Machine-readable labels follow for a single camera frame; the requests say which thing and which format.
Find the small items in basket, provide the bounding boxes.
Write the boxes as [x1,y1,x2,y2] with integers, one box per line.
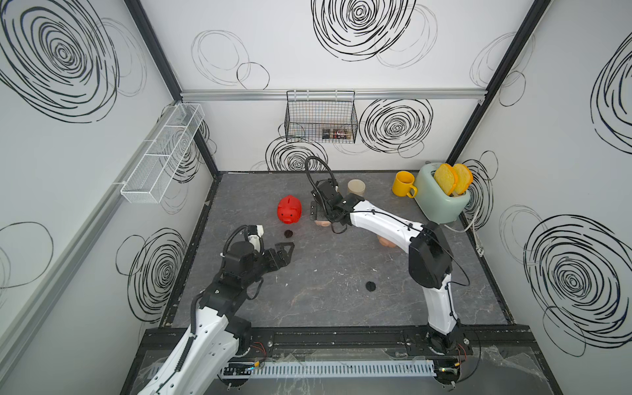
[322,128,353,141]

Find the dark pink piggy bank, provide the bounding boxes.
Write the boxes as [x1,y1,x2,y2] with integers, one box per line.
[378,236,397,248]

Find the black corner frame post right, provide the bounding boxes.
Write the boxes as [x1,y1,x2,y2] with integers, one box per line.
[446,0,552,165]

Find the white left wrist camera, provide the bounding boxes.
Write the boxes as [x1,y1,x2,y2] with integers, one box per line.
[245,225,264,253]

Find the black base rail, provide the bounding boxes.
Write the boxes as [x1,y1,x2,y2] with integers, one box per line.
[142,324,537,359]

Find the yellow toast slice right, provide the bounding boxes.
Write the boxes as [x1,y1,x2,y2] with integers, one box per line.
[453,164,473,196]

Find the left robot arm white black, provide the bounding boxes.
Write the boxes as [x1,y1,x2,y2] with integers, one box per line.
[140,241,295,394]

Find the white wire shelf basket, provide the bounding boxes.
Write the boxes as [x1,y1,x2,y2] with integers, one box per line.
[121,102,204,204]

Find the yellow mug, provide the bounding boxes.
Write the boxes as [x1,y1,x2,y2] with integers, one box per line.
[391,171,418,198]

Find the aluminium wall rail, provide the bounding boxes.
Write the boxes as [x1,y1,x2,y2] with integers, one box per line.
[180,88,487,102]
[1,100,180,375]

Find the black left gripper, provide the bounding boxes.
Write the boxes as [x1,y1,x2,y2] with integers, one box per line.
[241,241,294,290]

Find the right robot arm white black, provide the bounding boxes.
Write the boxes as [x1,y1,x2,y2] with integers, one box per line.
[308,177,459,355]

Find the white toaster cable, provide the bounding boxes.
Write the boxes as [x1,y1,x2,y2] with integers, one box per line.
[443,204,486,258]

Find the white slotted cable duct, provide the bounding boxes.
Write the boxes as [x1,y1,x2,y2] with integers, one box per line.
[219,360,436,380]

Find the yellow toast slice left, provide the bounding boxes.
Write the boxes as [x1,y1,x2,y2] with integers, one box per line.
[434,164,459,196]

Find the aluminium wall rail left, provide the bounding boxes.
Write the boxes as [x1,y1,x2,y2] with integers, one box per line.
[1,100,180,375]

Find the black corner frame post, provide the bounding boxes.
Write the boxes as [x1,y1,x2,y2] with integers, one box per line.
[446,0,552,165]
[124,0,222,179]

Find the aluminium wall rail back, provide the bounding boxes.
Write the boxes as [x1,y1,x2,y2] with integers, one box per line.
[180,88,487,102]

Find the mint green toaster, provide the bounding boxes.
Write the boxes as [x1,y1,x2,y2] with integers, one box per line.
[414,162,471,224]

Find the yellow toast slice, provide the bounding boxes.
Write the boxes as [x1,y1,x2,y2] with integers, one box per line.
[434,164,459,196]
[453,164,473,196]

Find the red piggy bank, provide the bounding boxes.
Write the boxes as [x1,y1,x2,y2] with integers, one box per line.
[276,195,302,225]

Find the black wire basket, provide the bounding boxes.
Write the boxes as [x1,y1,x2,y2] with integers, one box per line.
[284,99,359,144]

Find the black corner frame post left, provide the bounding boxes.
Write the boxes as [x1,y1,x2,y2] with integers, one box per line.
[124,0,222,179]

